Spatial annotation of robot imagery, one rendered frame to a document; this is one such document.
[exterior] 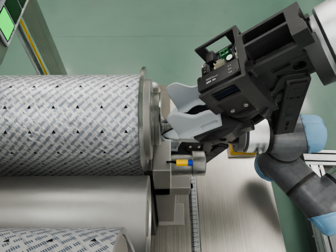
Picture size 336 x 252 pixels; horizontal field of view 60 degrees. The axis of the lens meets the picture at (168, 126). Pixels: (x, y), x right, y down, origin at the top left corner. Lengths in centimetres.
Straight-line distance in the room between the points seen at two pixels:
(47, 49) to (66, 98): 108
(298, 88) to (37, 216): 33
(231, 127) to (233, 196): 44
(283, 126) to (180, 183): 20
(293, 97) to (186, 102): 13
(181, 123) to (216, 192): 42
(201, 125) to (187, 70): 188
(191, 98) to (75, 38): 226
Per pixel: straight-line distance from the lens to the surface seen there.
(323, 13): 30
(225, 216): 73
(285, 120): 38
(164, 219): 69
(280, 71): 31
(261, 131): 56
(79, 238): 22
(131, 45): 244
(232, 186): 76
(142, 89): 36
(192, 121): 34
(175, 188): 49
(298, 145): 59
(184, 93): 37
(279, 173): 66
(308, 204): 65
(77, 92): 38
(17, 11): 81
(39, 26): 138
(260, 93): 30
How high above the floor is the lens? 159
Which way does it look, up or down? 57 degrees down
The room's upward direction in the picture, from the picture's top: straight up
